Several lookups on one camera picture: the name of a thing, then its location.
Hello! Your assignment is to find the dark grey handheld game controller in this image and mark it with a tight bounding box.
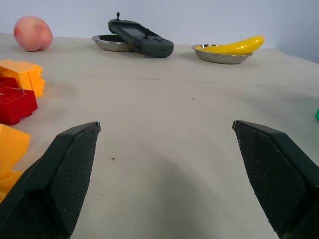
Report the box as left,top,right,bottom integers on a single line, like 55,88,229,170
108,12,174,58

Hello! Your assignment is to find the yellow banana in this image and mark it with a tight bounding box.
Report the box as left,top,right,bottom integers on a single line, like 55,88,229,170
194,35,266,56

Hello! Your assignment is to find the orange building block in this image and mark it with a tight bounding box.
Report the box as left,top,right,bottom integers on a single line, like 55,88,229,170
0,59,46,98
0,123,31,204

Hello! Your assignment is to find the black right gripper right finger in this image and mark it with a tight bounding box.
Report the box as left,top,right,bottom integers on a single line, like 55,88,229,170
232,120,319,239

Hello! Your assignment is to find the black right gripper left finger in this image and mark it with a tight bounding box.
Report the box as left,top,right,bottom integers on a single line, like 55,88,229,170
0,121,101,239

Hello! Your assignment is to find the steel dish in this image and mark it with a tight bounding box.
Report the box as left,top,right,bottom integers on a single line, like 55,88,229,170
191,44,254,65
91,34,136,52

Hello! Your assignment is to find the pink peach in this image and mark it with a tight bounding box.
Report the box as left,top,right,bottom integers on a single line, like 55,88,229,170
13,16,53,52

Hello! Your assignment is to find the red building block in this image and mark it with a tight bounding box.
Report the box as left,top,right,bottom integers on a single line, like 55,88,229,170
0,86,38,126
0,76,17,88

